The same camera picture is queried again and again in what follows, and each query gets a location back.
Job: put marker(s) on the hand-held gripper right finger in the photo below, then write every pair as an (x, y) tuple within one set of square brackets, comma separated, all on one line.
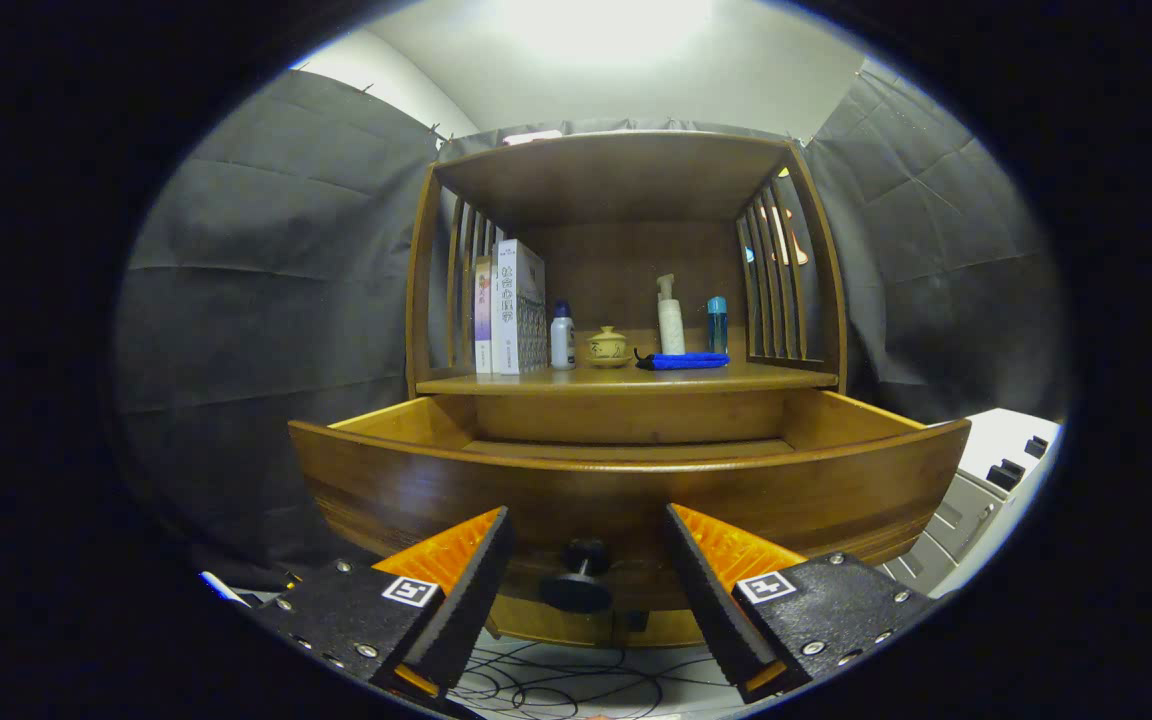
[(711, 590)]

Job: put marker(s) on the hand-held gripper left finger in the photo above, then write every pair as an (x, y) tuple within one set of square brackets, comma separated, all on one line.
[(471, 590)]

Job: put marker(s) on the black drawer knob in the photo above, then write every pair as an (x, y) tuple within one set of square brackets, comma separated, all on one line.
[(576, 585)]

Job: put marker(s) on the wooden drawer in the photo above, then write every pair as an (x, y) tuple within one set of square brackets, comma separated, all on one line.
[(596, 490)]

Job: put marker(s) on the wooden cabinet door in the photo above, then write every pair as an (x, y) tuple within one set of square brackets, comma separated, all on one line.
[(546, 625), (671, 630)]

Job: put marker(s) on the wooden countertop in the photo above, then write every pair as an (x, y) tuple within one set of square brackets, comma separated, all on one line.
[(636, 378)]

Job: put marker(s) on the white drawer unit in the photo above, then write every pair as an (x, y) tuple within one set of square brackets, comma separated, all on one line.
[(986, 440)]

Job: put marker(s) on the wooden cabinet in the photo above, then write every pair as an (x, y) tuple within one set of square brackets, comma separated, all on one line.
[(616, 180)]

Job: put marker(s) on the black door latch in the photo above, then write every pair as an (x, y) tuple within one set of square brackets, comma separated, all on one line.
[(636, 621)]

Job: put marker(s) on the blue folded cloth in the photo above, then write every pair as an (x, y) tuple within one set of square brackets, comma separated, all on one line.
[(684, 360)]

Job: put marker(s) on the clear blue bottle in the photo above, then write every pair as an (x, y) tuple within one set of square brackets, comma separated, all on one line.
[(717, 328)]

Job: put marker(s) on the yellow lidded teacup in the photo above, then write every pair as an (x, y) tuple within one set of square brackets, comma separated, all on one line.
[(607, 346)]

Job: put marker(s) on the white bottle with blue cap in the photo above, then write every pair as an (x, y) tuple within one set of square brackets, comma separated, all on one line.
[(562, 340)]

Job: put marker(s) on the white pump bottle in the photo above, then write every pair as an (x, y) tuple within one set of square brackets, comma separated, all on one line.
[(671, 325)]

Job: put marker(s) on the thin purple book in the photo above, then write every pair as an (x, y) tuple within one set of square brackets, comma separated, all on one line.
[(483, 320)]

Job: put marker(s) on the thick white book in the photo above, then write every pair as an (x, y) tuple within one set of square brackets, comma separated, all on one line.
[(519, 310)]

